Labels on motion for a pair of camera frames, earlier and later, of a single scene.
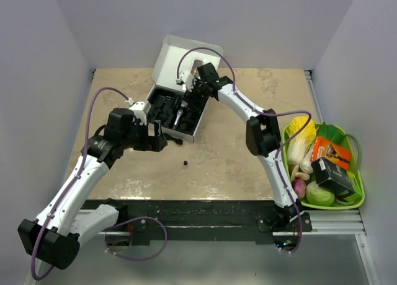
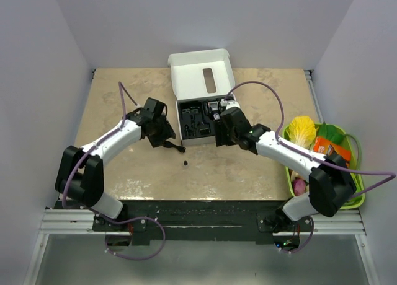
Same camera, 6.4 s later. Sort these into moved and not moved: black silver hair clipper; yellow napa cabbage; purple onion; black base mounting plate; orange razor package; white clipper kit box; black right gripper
Moved: black silver hair clipper; black right gripper; white clipper kit box
Not moved: yellow napa cabbage; orange razor package; black base mounting plate; purple onion
